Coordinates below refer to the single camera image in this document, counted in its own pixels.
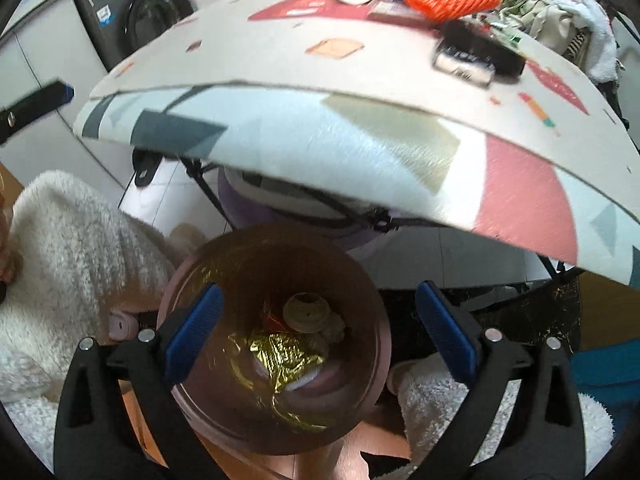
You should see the brown round trash bin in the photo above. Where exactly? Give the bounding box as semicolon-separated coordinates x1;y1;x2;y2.
160;223;392;455

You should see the gold foil wrapper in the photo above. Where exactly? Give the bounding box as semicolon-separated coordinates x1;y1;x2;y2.
199;253;342;434

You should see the white fleece robe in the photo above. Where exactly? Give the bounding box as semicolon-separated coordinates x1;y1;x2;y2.
1;171;206;469

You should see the pile of clothes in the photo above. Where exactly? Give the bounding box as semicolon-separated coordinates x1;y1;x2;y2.
489;0;618;84

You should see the black slipper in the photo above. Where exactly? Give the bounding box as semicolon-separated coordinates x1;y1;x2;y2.
132;148;163;188

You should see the patterned table mat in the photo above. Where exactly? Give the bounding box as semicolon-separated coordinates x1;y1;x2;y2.
74;0;639;287

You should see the black metal table frame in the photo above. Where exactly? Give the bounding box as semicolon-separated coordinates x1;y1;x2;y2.
177;156;585;283

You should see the black round lid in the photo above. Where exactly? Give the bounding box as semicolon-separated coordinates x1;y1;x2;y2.
440;21;526;78

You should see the purple grey basin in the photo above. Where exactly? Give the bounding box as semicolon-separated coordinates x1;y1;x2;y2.
217;167;396;254

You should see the black snack packet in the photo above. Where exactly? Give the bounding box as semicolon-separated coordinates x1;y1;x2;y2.
432;42;495;88

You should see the black washing machine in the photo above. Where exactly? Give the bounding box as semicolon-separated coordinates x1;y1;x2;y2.
75;0;194;70

